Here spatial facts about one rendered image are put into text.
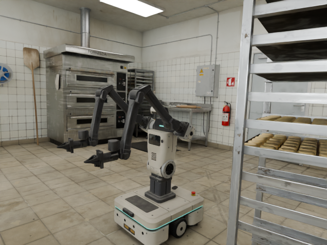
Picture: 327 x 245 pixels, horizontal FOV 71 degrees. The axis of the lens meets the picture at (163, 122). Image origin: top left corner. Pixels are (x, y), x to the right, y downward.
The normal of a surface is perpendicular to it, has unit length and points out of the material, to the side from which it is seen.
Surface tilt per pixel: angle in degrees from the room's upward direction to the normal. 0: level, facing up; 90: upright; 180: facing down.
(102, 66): 90
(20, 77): 90
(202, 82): 90
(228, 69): 90
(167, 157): 101
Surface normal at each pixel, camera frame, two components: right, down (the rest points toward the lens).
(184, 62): -0.71, 0.06
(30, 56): 0.72, -0.06
